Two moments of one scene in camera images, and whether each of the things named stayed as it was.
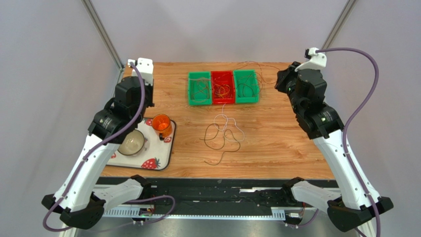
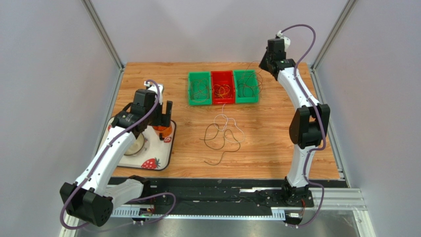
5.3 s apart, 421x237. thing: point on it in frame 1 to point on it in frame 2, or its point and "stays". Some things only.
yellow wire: (221, 86) stays
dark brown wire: (224, 142) stays
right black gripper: (282, 80) to (266, 62)
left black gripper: (149, 88) to (163, 119)
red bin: (223, 87) stays
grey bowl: (133, 143) stays
